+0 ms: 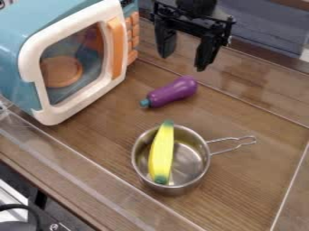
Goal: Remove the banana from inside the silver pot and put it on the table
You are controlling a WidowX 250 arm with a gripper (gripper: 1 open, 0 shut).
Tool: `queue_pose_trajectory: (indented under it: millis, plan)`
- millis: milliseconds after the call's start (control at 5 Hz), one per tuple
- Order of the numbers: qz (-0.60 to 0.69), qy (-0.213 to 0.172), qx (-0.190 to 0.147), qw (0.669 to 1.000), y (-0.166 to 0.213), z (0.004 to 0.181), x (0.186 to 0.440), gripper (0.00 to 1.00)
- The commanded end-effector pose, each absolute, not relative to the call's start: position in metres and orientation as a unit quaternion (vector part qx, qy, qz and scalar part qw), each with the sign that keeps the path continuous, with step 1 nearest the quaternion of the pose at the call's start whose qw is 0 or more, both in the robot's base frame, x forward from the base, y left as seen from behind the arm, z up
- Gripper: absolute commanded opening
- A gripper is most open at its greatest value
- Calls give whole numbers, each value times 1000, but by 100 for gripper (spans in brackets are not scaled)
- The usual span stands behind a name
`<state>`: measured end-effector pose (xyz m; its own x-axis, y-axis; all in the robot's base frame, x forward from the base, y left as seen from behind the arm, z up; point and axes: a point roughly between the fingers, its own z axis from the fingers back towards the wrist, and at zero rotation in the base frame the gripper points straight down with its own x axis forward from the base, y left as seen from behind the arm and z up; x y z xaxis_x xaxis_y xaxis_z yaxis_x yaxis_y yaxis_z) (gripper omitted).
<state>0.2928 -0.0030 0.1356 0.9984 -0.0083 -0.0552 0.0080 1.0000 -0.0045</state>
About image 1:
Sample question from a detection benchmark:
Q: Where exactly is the yellow toy banana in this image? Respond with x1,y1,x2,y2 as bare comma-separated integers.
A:
148,120,174,185

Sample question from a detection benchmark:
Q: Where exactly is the blue toy microwave oven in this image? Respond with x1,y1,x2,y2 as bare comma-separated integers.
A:
0,0,139,125

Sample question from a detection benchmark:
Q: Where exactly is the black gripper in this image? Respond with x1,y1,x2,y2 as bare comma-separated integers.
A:
151,1,237,72

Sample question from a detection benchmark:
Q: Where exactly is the clear acrylic front barrier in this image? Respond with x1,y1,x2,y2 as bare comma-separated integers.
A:
0,104,204,231

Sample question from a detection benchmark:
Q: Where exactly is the silver pot with wire handle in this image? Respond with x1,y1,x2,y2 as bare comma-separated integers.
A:
131,125,257,196

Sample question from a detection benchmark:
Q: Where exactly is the purple toy eggplant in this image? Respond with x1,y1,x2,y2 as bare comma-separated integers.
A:
140,76,198,108

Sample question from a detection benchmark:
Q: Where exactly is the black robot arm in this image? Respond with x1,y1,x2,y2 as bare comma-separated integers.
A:
151,0,237,72

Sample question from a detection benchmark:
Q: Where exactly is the black cable lower left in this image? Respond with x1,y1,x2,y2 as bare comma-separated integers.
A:
0,203,43,231

